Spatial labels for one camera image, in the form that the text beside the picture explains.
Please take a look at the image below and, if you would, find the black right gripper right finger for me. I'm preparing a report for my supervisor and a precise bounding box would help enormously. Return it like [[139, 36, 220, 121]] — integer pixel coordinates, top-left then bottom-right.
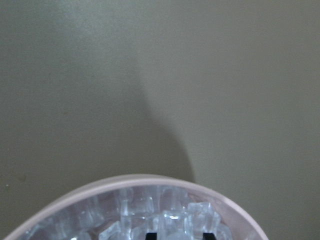
[[202, 232, 217, 240]]

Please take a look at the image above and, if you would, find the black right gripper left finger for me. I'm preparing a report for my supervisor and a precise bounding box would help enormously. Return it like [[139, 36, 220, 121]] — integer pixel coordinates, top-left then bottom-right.
[[146, 232, 157, 240]]

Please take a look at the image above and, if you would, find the clear ice cube pile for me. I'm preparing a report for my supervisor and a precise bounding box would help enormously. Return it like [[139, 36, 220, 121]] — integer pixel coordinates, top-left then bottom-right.
[[22, 185, 233, 240]]

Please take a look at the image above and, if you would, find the pink bowl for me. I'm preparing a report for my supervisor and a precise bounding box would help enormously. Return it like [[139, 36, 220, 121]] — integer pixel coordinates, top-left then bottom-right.
[[7, 174, 267, 240]]

